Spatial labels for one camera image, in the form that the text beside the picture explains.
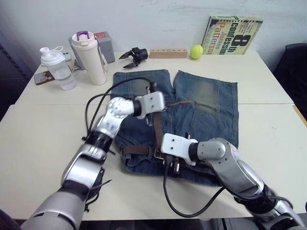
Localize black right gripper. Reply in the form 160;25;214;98
164;155;184;174

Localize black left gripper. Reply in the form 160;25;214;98
144;81;170;127

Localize brown braided belt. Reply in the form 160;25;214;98
120;99;214;170

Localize blue denim shorts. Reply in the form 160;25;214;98
112;69;240;188

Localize wooden block with slots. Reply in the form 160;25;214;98
149;48;189;59

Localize spare black gripper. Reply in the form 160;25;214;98
118;46;148;69

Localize yellow tennis ball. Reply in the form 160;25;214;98
190;44;204;60

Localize grey box red label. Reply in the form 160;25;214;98
93;31;117;64

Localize cream tumbler purple lid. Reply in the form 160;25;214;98
71;30;108;86

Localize paperback book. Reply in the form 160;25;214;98
201;15;264;56

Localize small white device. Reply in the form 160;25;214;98
62;51;73;66

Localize clear shaker bottle white lid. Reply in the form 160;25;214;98
39;46;78;91

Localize phone with brown case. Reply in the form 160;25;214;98
34;71;55;86

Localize black chair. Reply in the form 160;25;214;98
274;43;307;121

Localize dark rounded shape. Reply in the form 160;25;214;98
0;208;24;230

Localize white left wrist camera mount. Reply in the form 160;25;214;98
134;92;166;120

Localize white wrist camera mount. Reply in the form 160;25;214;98
160;133;199;166
134;92;166;120

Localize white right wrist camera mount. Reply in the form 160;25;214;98
160;133;199;166

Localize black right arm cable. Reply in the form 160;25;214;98
163;155;226;218

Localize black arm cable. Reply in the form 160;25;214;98
163;155;226;218
81;77;157;145

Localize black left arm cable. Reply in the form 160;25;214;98
81;77;157;145

